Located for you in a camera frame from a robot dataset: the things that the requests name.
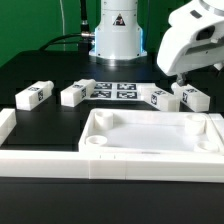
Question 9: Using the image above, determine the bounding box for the black connector post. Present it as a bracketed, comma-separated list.
[78, 0, 89, 52]

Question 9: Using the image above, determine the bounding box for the printed marker sheet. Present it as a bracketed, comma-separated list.
[90, 82, 140, 100]

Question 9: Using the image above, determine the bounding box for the white desk top tray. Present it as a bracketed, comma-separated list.
[79, 108, 224, 155]

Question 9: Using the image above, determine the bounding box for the black cable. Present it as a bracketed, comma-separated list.
[39, 31, 98, 52]

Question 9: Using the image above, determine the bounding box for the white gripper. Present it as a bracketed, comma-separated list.
[157, 0, 224, 86]

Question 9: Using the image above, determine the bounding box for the white thin cable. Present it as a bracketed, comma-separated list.
[59, 0, 66, 52]

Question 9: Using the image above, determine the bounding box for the white U-shaped fence frame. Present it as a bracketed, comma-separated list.
[0, 114, 224, 183]

